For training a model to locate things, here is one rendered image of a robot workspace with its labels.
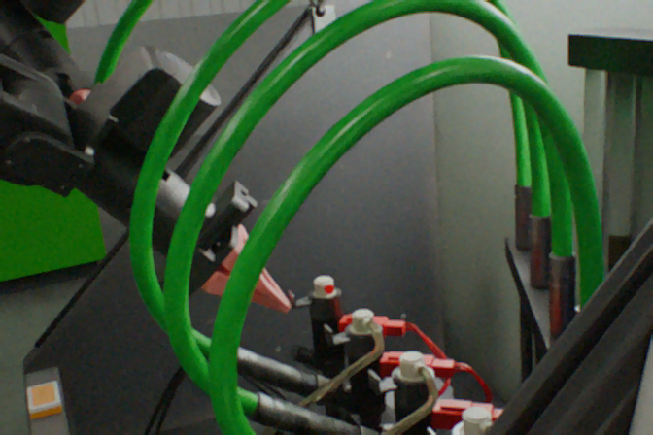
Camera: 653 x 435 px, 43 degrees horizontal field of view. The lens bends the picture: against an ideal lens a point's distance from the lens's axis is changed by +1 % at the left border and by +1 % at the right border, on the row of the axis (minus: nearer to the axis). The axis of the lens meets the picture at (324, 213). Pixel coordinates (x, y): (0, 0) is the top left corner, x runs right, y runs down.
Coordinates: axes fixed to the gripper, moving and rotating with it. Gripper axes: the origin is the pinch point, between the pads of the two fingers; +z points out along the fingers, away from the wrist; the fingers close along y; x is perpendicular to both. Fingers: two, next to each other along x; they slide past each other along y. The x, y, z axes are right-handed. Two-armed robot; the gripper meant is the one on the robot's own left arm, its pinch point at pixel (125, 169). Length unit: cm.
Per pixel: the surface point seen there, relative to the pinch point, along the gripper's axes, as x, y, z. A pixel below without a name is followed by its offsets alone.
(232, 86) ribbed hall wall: 178, 576, -222
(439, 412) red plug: -11.6, -10.5, 32.4
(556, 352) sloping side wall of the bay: -23.6, -23.9, 32.1
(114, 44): -7.9, -1.9, -7.4
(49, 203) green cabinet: 171, 242, -121
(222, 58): -18.3, -15.0, 6.5
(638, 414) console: -25, -26, 36
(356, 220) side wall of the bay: -1.2, 35.6, 12.9
